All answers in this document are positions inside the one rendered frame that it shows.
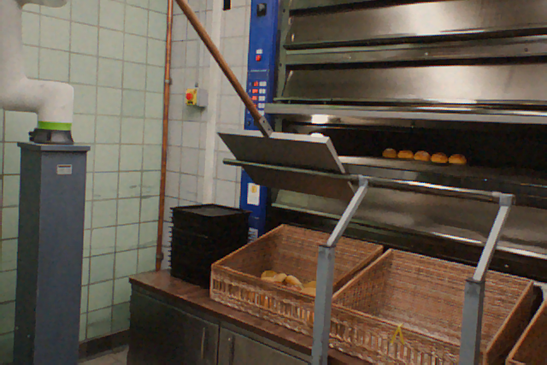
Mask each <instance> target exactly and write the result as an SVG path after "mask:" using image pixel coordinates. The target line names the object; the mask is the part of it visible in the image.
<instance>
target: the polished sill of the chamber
mask: <svg viewBox="0 0 547 365"><path fill-rule="evenodd" d="M341 164H342V166H343V168H344V171H345V172H346V173H347V174H360V175H367V176H373V177H380V178H388V179H395V180H408V181H416V182H423V183H431V184H438V185H451V186H458V187H466V188H473V189H480V190H487V191H500V192H507V193H515V194H521V195H528V196H535V197H547V185H540V184H531V183H523V182H515V181H507V180H492V179H483V178H475V177H467V176H458V175H450V174H435V173H427V172H419V171H411V170H403V169H395V168H380V167H372V166H364V165H356V164H349V163H341Z"/></svg>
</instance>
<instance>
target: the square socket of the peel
mask: <svg viewBox="0 0 547 365"><path fill-rule="evenodd" d="M253 122H254V123H255V125H256V126H257V127H258V128H259V130H260V131H261V133H262V135H263V136H266V137H270V136H271V134H272V132H273V131H274V130H273V129H272V127H270V125H269V123H268V121H267V120H266V118H265V117H264V115H262V118H261V119H260V120H258V121H255V120H254V119H253Z"/></svg>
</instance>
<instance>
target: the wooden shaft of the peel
mask: <svg viewBox="0 0 547 365"><path fill-rule="evenodd" d="M174 1H175V2H176V3H177V4H178V5H179V6H180V8H181V9H182V11H183V12H184V14H185V16H186V17H187V20H188V21H189V22H190V23H191V25H192V27H193V28H194V30H195V31H196V33H197V35H198V36H199V38H200V39H201V40H202V42H203V44H204V45H205V47H206V48H207V50H208V51H209V53H210V54H211V56H212V57H213V58H214V59H215V61H216V63H217V64H218V66H219V67H220V69H221V71H222V72H223V74H224V75H225V76H226V78H227V79H228V81H229V82H230V84H231V85H232V87H233V89H234V90H235V92H237V94H238V97H239V98H240V100H241V101H242V103H243V104H244V106H245V107H246V108H247V110H248V111H249V113H250V115H251V116H252V118H253V119H254V120H255V121H258V120H260V119H261V118H262V115H261V114H260V112H259V111H258V109H256V107H255V106H254V104H253V103H252V102H251V100H250V98H249V97H248V94H247V93H246V91H245V90H244V88H243V87H242V86H241V84H240V82H239V81H238V79H237V77H236V76H235V74H234V73H233V71H232V70H231V68H230V67H229V65H228V64H227V62H226V60H225V59H224V57H223V56H222V54H221V53H220V51H219V49H218V47H217V46H216V44H215V42H214V41H213V39H212V38H210V36H209V35H208V33H207V32H206V30H205V29H204V27H203V25H202V24H201V22H200V21H199V19H198V18H197V15H196V14H195V12H194V11H193V9H192V8H191V6H190V4H189V3H188V2H187V0H174Z"/></svg>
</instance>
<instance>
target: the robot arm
mask: <svg viewBox="0 0 547 365"><path fill-rule="evenodd" d="M67 2H69V1H68V0H0V109H3V110H6V111H15V112H31V113H36V114H37V116H38V117H37V122H38V128H34V131H33V132H29V133H28V134H29V136H31V137H30V138H29V141H30V142H34V143H35V144H56V145H74V139H73V136H72V125H73V117H74V89H73V88H72V87H71V86H70V85H68V84H67V83H63V82H60V81H49V80H37V79H28V78H27V77H26V74H25V68H24V58H23V46H22V32H21V15H22V7H23V6H24V5H25V4H26V3H36V4H37V5H40V6H45V7H50V8H60V7H62V6H64V5H65V4H66V3H67Z"/></svg>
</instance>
